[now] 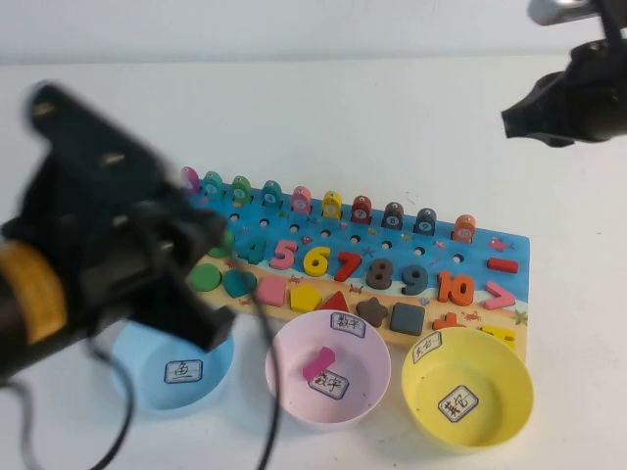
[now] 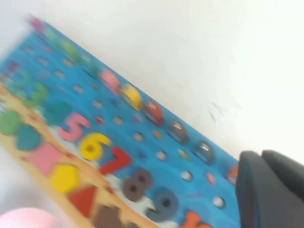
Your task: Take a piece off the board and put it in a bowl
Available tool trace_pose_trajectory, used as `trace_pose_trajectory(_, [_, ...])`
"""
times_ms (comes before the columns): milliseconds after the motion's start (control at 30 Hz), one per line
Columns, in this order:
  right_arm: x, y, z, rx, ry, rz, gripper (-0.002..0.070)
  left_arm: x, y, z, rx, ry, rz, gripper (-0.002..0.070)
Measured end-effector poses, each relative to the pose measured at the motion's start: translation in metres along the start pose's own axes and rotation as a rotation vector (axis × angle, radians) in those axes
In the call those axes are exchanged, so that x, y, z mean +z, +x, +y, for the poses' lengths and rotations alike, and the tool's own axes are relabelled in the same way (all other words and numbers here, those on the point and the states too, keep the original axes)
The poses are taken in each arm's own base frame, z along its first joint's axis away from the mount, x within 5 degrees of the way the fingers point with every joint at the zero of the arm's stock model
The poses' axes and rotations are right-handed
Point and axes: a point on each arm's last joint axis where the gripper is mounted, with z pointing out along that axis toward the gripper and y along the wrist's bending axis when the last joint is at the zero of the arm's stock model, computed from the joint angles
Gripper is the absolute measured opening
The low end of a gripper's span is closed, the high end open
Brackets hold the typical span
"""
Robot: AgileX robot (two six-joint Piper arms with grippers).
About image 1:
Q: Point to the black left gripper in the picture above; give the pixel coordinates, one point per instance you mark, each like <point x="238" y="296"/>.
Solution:
<point x="142" y="289"/>

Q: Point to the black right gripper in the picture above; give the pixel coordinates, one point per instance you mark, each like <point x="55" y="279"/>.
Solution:
<point x="597" y="98"/>

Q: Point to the magenta wooden number one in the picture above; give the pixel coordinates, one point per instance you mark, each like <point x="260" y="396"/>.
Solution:
<point x="318" y="362"/>

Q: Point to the dark teal wooden heart piece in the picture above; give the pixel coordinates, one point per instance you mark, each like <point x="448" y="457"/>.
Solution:
<point x="240" y="285"/>

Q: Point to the green wooden circle piece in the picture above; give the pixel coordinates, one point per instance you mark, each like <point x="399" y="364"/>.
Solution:
<point x="206" y="278"/>

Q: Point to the light blue plastic bowl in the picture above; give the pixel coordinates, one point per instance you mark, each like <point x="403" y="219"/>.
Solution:
<point x="206" y="387"/>

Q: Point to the pink wooden trapezoid piece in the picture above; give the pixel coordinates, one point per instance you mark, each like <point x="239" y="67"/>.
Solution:
<point x="270" y="291"/>

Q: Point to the yellow wooden pentagon piece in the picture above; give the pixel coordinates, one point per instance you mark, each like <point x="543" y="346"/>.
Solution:
<point x="306" y="297"/>

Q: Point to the pink plastic bowl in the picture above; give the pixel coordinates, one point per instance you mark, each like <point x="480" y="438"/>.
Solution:
<point x="294" y="391"/>

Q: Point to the red wooden triangle piece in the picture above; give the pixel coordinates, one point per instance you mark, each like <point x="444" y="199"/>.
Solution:
<point x="338" y="303"/>

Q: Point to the wooden sea-print puzzle board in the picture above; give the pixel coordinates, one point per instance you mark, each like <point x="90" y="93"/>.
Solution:
<point x="343" y="235"/>

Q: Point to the brown wooden star piece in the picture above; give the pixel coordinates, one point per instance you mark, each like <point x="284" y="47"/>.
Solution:
<point x="373" y="312"/>

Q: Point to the dark grey wooden square piece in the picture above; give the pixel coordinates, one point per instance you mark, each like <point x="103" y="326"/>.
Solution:
<point x="408" y="318"/>

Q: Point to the yellow plastic bowl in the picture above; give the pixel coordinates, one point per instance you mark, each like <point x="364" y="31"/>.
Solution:
<point x="504" y="377"/>

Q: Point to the dark teal wooden number four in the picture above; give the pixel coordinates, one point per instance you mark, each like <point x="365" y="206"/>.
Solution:
<point x="254" y="252"/>

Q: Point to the green wooden number three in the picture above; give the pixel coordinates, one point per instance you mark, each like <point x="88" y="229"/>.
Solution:
<point x="228" y="242"/>

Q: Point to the pink wooden number five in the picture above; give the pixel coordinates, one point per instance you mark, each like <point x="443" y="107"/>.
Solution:
<point x="284" y="254"/>

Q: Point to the yellow wooden number six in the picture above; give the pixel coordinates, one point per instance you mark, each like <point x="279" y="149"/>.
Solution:
<point x="310" y="263"/>

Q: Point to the orange fish peg ten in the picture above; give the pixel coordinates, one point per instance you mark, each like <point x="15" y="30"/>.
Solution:
<point x="464" y="227"/>

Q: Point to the green fish peg three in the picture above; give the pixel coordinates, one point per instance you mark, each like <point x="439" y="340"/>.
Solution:
<point x="240" y="190"/>

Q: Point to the teal-green fish peg two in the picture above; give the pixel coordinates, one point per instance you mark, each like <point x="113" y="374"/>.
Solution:
<point x="213" y="186"/>

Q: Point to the dark teal fish peg four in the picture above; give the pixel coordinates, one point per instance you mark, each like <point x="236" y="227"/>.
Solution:
<point x="270" y="195"/>

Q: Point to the red wooden number seven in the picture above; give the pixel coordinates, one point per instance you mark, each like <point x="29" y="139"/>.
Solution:
<point x="349" y="267"/>

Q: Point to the magenta fish peg one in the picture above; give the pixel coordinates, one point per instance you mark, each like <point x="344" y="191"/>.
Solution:
<point x="189" y="178"/>

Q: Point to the red wooden minus sign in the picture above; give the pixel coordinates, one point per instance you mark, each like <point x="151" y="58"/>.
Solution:
<point x="503" y="265"/>

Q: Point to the pink fish peg five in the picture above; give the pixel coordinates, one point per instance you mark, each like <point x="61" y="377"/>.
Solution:
<point x="301" y="200"/>

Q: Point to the dark grey fish peg nine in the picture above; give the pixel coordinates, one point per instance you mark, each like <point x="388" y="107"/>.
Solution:
<point x="425" y="221"/>

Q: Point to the yellow fish peg six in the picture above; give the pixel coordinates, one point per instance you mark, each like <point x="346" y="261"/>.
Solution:
<point x="331" y="204"/>

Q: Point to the brown fish peg eight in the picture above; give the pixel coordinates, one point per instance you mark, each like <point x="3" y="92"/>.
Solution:
<point x="394" y="215"/>

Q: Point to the brown wooden number eight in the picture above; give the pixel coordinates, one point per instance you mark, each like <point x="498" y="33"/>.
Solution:
<point x="383" y="274"/>

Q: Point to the pink wooden greater-than sign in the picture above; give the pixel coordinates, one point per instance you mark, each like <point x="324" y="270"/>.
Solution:
<point x="507" y="296"/>

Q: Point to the red fish peg seven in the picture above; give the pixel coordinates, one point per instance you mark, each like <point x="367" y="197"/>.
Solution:
<point x="361" y="209"/>

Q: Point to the orange wooden number ten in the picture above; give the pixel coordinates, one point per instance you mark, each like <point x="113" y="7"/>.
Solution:
<point x="446" y="289"/>

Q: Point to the dark grey wooden number nine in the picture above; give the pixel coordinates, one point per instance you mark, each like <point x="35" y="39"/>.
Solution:
<point x="422" y="282"/>

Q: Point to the yellow wooden equals sign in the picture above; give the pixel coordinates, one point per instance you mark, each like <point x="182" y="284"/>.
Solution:
<point x="499" y="335"/>

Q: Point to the orange wooden plus sign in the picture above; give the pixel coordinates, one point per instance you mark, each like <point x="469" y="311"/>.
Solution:
<point x="447" y="321"/>

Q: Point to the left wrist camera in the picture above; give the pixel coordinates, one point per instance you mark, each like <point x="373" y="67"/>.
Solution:
<point x="181" y="230"/>

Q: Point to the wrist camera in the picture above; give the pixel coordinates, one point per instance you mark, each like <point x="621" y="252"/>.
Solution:
<point x="181" y="230"/>
<point x="558" y="10"/>

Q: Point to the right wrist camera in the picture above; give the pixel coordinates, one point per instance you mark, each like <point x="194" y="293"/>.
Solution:
<point x="558" y="10"/>

